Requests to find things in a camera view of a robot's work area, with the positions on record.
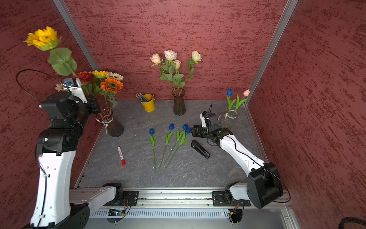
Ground yellow pen cup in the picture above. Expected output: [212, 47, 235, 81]
[142, 94, 155, 112]

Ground cream gerbera flower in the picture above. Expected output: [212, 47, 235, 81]
[107, 72, 124, 81]

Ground clear glass vase with ribbon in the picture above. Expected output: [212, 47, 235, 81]
[218, 109, 240, 129]

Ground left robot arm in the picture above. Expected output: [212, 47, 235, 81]
[25, 92, 124, 229]

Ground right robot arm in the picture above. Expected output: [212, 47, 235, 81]
[191, 111, 284, 209]

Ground blue tulip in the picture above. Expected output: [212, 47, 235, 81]
[149, 128, 157, 173]
[165, 127, 191, 168]
[159, 123, 174, 169]
[226, 89, 236, 110]
[164, 123, 189, 164]

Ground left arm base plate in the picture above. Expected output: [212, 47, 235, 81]
[112, 191, 139, 207]

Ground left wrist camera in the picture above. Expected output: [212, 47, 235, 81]
[63, 78, 88, 104]

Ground red white marker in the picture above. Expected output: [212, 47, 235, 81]
[117, 147, 126, 166]

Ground large yellow sunflower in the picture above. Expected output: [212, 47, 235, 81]
[89, 71, 109, 86]

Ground cream rose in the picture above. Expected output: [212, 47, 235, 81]
[181, 51, 202, 91]
[173, 60, 184, 90]

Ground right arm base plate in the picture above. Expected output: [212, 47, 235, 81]
[212, 191, 251, 207]

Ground pens in cup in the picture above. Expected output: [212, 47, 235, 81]
[136, 93, 149, 103]

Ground black stapler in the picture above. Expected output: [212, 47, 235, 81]
[191, 140, 211, 159]

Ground white rose top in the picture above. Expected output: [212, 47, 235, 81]
[164, 50, 178, 90]

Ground pink tulip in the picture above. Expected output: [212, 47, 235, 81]
[235, 89, 250, 111]

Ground left dark glass vase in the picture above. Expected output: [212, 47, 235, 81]
[96, 109, 124, 137]

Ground middle dark ribbed vase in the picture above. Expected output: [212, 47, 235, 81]
[171, 89, 186, 116]

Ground white rose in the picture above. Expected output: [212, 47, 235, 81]
[150, 53, 174, 90]
[164, 50, 178, 90]

